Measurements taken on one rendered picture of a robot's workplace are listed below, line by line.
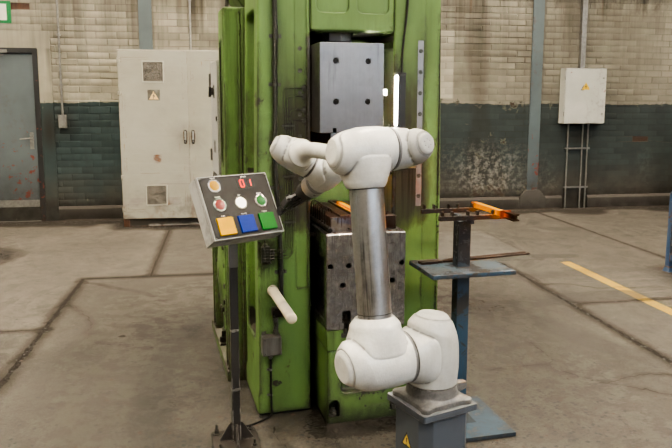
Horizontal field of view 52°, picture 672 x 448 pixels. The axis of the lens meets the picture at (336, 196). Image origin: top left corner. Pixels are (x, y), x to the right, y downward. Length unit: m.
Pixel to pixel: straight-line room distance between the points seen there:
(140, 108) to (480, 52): 4.51
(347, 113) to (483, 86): 6.67
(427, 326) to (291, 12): 1.69
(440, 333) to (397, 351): 0.15
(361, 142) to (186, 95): 6.55
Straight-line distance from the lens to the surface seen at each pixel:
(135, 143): 8.48
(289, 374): 3.45
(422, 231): 3.46
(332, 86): 3.10
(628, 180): 10.77
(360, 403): 3.39
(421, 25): 3.40
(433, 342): 2.08
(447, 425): 2.19
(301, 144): 2.43
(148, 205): 8.53
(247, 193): 2.92
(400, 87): 3.31
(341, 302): 3.18
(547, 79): 10.07
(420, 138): 2.01
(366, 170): 1.94
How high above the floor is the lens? 1.51
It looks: 8 degrees down
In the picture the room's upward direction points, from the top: straight up
